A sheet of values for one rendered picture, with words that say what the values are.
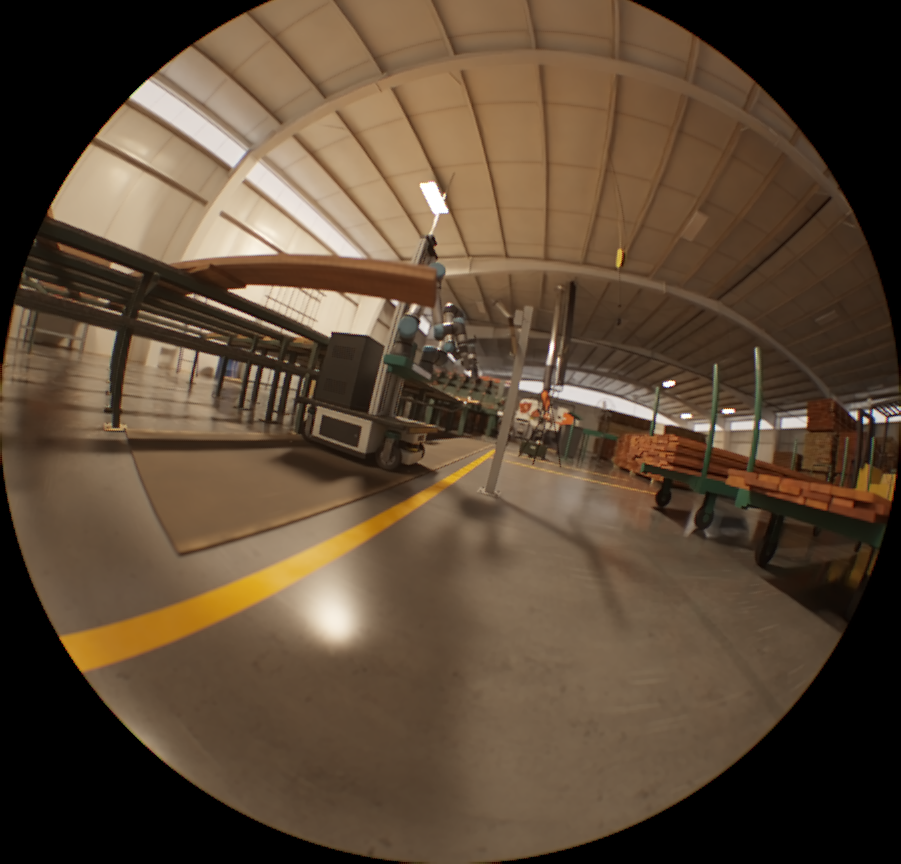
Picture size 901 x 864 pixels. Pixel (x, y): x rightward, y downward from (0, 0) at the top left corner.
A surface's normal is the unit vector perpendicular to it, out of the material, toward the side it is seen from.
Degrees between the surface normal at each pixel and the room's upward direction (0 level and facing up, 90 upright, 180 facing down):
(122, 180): 87
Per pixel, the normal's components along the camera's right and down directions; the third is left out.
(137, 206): 0.94, 0.18
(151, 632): 0.22, -0.97
